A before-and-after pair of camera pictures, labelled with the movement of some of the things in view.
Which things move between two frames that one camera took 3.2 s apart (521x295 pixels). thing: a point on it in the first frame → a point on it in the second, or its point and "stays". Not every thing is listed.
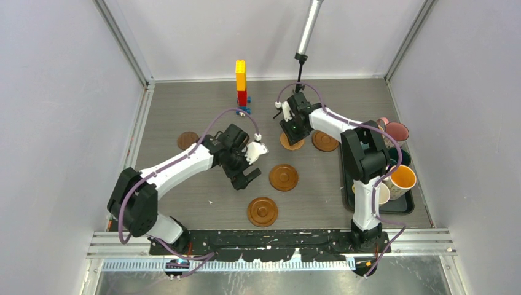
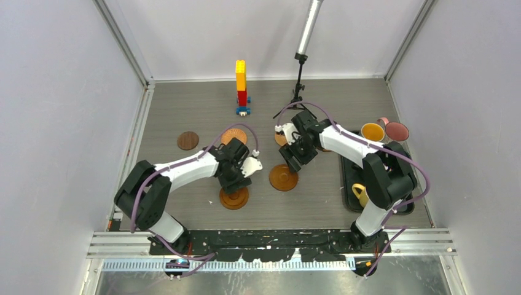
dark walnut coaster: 187,139 stays
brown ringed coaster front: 262,212 → 235,201
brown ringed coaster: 283,177 stays
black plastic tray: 403,205 stays
